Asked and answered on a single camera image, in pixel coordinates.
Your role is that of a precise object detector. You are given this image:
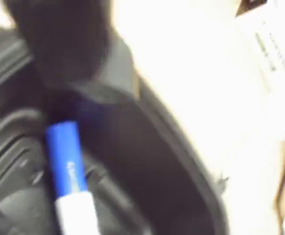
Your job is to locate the blue and white pen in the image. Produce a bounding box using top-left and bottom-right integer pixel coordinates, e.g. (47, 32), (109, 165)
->
(45, 120), (102, 235)

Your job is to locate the black plastic bowl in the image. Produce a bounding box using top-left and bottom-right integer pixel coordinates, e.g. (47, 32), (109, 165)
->
(0, 25), (232, 235)

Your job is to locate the white printed paper sheet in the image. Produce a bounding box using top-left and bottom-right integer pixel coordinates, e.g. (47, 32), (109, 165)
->
(234, 0), (285, 139)

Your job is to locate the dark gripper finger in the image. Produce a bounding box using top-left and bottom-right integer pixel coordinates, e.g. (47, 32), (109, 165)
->
(3, 0), (115, 86)

